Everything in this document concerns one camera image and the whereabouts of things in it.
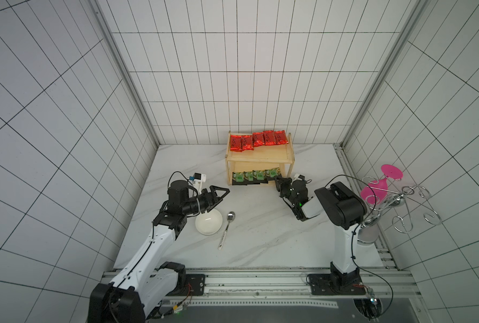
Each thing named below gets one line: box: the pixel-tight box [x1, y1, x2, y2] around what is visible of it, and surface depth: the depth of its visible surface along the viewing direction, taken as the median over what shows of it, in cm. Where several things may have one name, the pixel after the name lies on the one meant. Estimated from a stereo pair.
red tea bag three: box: [252, 131, 264, 148], surface depth 92 cm
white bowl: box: [194, 208, 224, 236], surface depth 86 cm
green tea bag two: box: [235, 172, 245, 183], surface depth 105 cm
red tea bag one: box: [230, 134, 243, 153], surface depth 92 cm
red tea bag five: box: [274, 129, 289, 145], surface depth 94 cm
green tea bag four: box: [269, 167, 279, 178], surface depth 102 cm
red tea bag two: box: [240, 135, 255, 152], surface depth 91 cm
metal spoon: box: [217, 211, 236, 251], surface depth 91 cm
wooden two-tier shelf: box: [224, 130, 296, 186], surface depth 91 cm
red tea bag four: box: [263, 130, 277, 146], surface depth 94 cm
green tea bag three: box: [255, 170, 265, 181], surface depth 105 cm
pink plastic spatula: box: [360, 164, 404, 205], surface depth 74 cm
